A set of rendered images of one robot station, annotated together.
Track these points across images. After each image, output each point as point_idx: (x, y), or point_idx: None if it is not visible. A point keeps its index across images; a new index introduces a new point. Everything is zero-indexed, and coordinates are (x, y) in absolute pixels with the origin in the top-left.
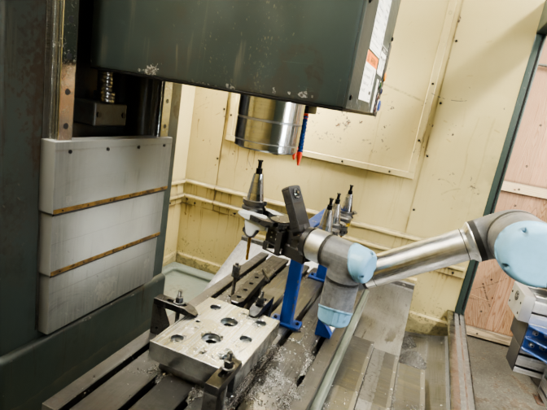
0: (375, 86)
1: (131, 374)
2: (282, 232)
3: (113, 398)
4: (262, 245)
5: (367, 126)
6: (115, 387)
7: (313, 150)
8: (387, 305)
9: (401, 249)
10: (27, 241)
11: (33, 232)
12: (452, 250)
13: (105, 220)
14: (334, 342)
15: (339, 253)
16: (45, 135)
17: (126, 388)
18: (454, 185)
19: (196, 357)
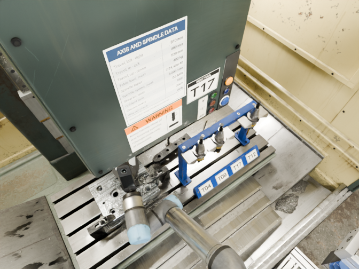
0: (198, 104)
1: (86, 191)
2: (120, 184)
3: (73, 203)
4: (235, 84)
5: (326, 23)
6: (77, 197)
7: (276, 31)
8: (292, 163)
9: (183, 227)
10: (39, 127)
11: (40, 124)
12: (200, 257)
13: None
14: (199, 202)
15: (126, 225)
16: (18, 88)
17: (80, 199)
18: None
19: (99, 205)
